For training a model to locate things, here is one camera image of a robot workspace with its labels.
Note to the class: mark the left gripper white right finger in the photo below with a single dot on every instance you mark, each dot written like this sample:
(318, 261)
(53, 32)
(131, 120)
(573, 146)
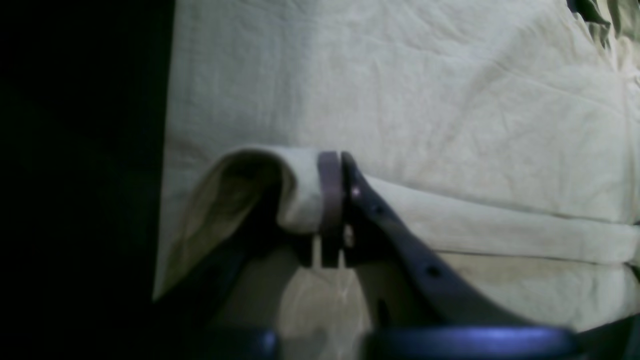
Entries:
(405, 283)

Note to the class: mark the left gripper black padded left finger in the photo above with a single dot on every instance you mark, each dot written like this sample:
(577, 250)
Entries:
(315, 311)

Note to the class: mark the light green T-shirt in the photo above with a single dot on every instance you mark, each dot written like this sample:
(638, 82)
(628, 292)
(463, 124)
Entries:
(505, 133)

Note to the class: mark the black table cloth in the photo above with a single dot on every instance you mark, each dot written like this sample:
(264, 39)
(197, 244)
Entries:
(83, 112)

